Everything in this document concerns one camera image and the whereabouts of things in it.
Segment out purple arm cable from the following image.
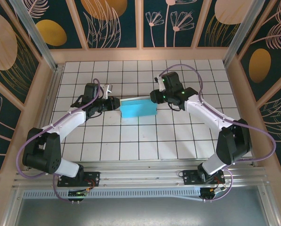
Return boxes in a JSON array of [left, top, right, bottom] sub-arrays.
[[158, 64, 277, 202], [16, 78, 101, 203]]

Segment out aluminium corner post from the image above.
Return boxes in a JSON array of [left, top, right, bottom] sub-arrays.
[[8, 0, 60, 71], [222, 0, 266, 69]]

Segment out aluminium side rail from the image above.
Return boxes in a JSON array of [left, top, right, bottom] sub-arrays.
[[25, 65, 66, 170]]

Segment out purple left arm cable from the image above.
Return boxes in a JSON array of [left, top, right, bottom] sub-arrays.
[[16, 78, 101, 203]]

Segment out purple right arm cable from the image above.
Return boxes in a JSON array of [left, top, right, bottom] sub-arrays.
[[158, 64, 277, 202]]

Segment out teal and white paper box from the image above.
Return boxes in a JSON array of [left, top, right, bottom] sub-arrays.
[[119, 96, 158, 119]]

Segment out aluminium mounting rail frame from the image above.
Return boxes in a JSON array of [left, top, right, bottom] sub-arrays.
[[12, 157, 272, 190]]

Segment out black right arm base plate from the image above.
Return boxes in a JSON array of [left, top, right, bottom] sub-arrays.
[[182, 169, 225, 186]]

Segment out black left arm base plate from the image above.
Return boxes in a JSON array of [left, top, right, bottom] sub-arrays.
[[57, 171, 101, 188]]

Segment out grey slotted cable duct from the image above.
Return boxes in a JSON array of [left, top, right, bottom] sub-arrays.
[[22, 189, 204, 202]]

